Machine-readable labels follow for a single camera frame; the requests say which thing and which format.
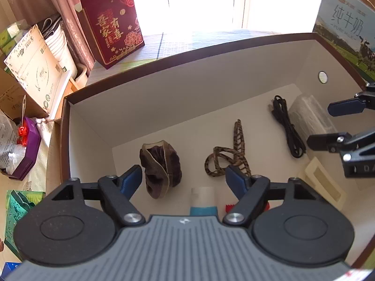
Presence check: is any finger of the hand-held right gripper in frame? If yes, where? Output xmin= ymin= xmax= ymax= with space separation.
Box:
xmin=307 ymin=129 xmax=375 ymax=153
xmin=327 ymin=83 xmax=375 ymax=117

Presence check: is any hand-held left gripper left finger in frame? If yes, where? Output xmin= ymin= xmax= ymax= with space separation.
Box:
xmin=52 ymin=164 xmax=146 ymax=228

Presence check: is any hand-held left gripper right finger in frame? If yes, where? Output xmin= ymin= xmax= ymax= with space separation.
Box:
xmin=223 ymin=164 xmax=319 ymax=228

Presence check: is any clear box with blue label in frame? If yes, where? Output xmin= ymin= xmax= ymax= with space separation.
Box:
xmin=289 ymin=94 xmax=338 ymax=137

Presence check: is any white and blue tube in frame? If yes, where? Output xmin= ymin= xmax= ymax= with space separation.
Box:
xmin=190 ymin=187 xmax=218 ymax=216

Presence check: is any leopard print hair clip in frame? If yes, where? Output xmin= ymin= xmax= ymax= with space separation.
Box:
xmin=204 ymin=119 xmax=252 ymax=178

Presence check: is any black cable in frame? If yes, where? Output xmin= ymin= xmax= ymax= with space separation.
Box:
xmin=268 ymin=95 xmax=307 ymax=159

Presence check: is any cream rectangular plastic frame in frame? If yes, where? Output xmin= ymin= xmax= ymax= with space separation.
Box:
xmin=305 ymin=156 xmax=347 ymax=210

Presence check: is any brown cardboard box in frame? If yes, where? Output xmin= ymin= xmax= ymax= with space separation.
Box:
xmin=60 ymin=32 xmax=375 ymax=270

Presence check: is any red serrated packet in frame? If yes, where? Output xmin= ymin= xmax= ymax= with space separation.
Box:
xmin=225 ymin=203 xmax=269 ymax=213

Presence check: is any cow print milk carton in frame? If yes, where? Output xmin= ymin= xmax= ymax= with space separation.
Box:
xmin=312 ymin=0 xmax=375 ymax=81

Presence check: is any purple box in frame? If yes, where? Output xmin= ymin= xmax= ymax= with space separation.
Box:
xmin=6 ymin=116 xmax=42 ymax=180

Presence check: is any red ornament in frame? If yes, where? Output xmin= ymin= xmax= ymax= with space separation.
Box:
xmin=17 ymin=125 xmax=30 ymax=146

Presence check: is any green printed bag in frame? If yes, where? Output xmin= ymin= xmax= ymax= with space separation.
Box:
xmin=6 ymin=190 xmax=46 ymax=262

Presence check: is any clear plastic bag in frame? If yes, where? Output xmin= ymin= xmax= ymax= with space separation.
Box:
xmin=0 ymin=111 xmax=22 ymax=177

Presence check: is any plain brown carton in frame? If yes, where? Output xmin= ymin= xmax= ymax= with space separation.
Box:
xmin=0 ymin=67 xmax=48 ymax=121

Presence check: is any small blue box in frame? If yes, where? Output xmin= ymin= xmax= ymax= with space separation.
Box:
xmin=4 ymin=262 xmax=23 ymax=274

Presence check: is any white printed carton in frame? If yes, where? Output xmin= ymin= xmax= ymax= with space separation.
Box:
xmin=4 ymin=25 xmax=72 ymax=118

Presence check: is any stack of white cups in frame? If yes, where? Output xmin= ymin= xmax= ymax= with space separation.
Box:
xmin=44 ymin=16 xmax=78 ymax=80

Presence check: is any red gift box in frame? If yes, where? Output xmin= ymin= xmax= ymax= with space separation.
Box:
xmin=80 ymin=0 xmax=145 ymax=70

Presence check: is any green tissue pack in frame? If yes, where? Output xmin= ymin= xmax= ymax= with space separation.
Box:
xmin=0 ymin=20 xmax=30 ymax=54

